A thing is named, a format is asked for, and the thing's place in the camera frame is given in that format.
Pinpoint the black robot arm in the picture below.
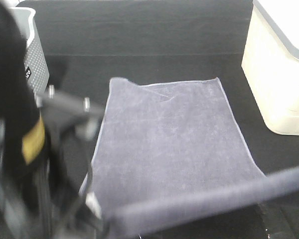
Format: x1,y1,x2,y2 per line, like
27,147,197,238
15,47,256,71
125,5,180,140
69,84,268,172
0,1,108,239

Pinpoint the grey microfibre towel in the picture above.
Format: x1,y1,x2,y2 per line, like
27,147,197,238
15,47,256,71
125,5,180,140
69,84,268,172
87,77,299,239

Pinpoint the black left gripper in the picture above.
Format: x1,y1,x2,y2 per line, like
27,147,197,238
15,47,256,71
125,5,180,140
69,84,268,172
36,85,108,239

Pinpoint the grey perforated laundry basket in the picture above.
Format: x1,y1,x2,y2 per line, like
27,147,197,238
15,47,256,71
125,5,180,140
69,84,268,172
9,7,49,94

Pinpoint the white plastic storage box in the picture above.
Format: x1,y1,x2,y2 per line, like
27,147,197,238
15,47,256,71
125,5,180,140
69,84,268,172
241,0,299,135

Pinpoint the black table cloth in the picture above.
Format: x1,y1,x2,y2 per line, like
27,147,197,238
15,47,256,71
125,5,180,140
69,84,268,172
16,0,299,239

